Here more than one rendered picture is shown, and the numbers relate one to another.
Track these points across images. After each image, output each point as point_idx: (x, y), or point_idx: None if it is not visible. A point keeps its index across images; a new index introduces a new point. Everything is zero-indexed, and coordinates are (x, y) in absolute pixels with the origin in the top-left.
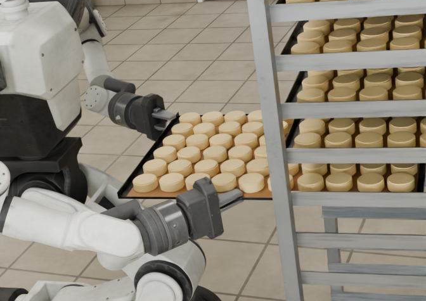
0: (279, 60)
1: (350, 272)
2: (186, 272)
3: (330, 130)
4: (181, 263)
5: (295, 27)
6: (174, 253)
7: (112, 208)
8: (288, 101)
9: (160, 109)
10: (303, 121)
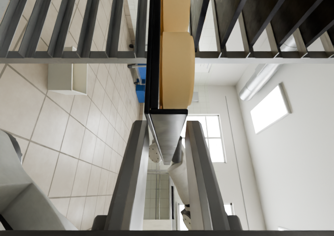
0: (250, 48)
1: (120, 27)
2: (3, 131)
3: None
4: (5, 138)
5: None
6: (1, 148)
7: (181, 149)
8: (225, 39)
9: (226, 215)
10: (206, 15)
